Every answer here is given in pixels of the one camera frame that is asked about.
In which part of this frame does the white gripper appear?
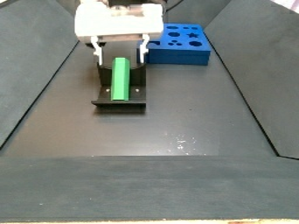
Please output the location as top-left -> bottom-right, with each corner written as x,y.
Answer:
75,1 -> 164,65

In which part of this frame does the green hexagonal prism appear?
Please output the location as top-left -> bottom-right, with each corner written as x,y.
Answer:
111,58 -> 129,101

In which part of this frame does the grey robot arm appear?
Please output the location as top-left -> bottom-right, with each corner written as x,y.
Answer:
75,0 -> 169,64

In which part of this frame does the black curved holder stand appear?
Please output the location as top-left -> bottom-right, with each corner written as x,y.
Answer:
91,58 -> 145,107

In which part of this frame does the blue foam shape-sorter block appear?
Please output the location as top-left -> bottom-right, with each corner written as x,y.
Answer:
144,23 -> 211,66

